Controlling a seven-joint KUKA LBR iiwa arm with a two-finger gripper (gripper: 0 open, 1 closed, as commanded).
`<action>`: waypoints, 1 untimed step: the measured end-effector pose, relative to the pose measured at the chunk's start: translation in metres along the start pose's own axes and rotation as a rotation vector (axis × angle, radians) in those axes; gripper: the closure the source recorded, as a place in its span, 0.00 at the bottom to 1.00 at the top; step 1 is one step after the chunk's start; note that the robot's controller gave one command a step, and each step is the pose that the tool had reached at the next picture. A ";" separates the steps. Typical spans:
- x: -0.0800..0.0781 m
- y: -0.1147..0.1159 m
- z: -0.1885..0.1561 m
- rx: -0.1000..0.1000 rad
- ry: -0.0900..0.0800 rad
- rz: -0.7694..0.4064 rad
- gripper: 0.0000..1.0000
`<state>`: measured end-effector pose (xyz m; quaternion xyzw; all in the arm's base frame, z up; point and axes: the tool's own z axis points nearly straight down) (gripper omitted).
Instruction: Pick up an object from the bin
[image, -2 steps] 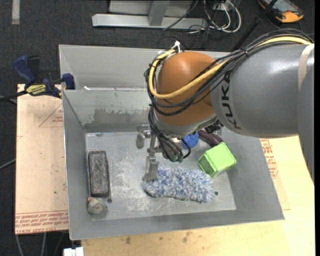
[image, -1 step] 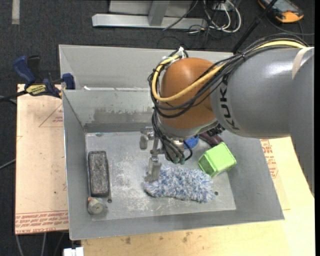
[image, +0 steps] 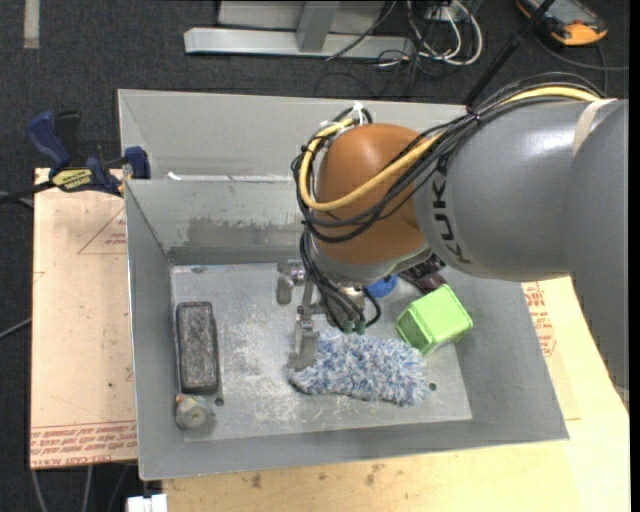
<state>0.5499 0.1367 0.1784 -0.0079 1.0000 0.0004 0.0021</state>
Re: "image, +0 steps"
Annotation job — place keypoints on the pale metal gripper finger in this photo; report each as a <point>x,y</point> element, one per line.
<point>303,347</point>
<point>285,290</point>

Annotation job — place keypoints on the light green plastic cup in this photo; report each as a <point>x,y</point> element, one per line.
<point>434,320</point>

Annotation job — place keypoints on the dark green flat block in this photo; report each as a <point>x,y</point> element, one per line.
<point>197,347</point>

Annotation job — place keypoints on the brown cardboard board red print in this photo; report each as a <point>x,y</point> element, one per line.
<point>80,310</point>

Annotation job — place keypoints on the grey metal bin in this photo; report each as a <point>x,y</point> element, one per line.
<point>250,240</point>

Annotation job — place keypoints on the small grey round object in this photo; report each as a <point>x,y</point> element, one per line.
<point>192,413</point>

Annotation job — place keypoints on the blue round object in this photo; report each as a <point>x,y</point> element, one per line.
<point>381,287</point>

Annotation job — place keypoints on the blue and white fluffy cloth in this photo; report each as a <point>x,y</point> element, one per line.
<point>365,370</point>

